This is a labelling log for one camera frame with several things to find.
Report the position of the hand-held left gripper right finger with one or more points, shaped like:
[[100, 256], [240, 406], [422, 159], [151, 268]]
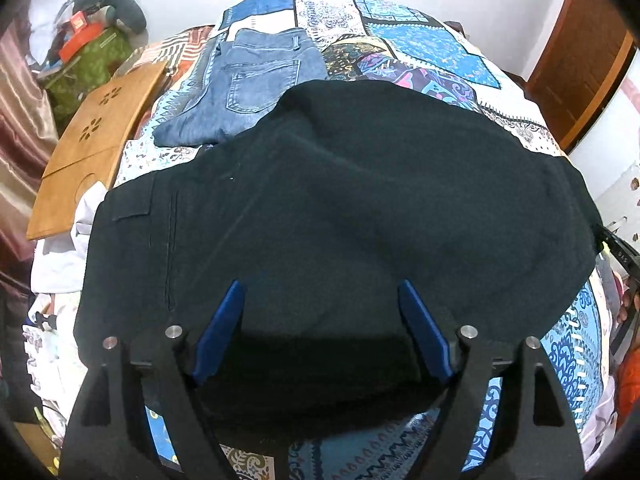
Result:
[[422, 330]]

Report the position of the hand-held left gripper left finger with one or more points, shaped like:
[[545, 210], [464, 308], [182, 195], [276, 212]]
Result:
[[220, 327]]

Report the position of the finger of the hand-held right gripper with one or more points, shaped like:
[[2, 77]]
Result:
[[622, 252]]

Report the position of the black pants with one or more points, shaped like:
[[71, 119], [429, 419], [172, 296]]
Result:
[[350, 200]]

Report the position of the white cloth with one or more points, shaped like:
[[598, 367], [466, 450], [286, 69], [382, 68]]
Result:
[[62, 255]]

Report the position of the brown wooden door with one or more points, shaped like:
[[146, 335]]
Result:
[[580, 55]]

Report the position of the wooden lap desk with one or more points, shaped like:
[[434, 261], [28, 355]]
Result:
[[90, 150]]

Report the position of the blue denim jeans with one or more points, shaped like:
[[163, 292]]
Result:
[[240, 90]]

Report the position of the pink curtain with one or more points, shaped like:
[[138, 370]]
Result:
[[22, 150]]

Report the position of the patchwork printed bedsheet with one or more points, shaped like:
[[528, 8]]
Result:
[[425, 50]]

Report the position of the green patterned bag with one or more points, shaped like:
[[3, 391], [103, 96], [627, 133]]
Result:
[[82, 67]]

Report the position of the orange box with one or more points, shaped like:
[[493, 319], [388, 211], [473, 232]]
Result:
[[80, 35]]

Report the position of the grey neck pillow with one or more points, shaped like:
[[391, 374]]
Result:
[[122, 10]]

